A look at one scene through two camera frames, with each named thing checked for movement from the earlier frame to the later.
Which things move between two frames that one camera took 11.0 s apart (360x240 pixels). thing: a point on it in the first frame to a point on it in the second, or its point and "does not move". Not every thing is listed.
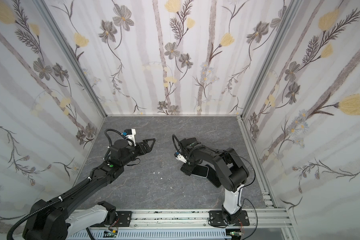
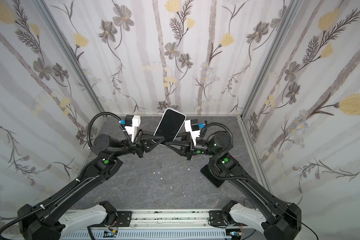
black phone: [213, 176] does not move
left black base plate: [124, 219] does not move
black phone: [201, 171] to [170, 125]
